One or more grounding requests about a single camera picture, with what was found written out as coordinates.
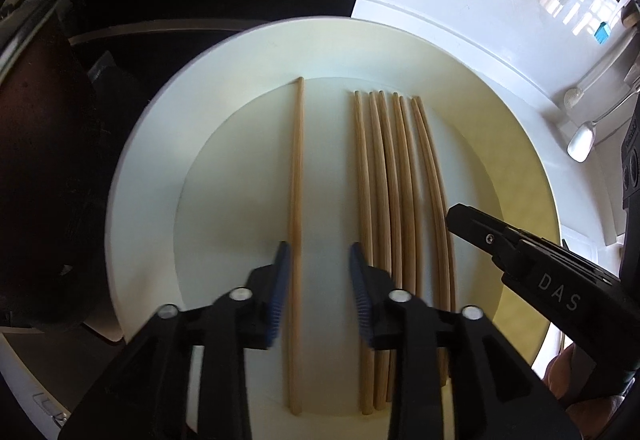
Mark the board chopstick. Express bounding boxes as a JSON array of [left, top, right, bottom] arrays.
[[413, 95, 459, 388], [409, 96, 454, 388]]

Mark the person's right hand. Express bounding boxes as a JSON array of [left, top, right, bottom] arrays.
[[544, 344, 625, 439]]

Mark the wooden chopstick pair left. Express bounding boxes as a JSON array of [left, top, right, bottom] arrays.
[[376, 90, 407, 403]]

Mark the wooden chopstick pair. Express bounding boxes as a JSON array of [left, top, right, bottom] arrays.
[[376, 90, 407, 403], [392, 92, 416, 293]]

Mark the wooden chopstick pair right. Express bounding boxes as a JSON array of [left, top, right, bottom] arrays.
[[392, 92, 416, 293]]

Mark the white oval tray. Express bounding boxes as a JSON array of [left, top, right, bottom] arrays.
[[106, 17, 560, 422]]

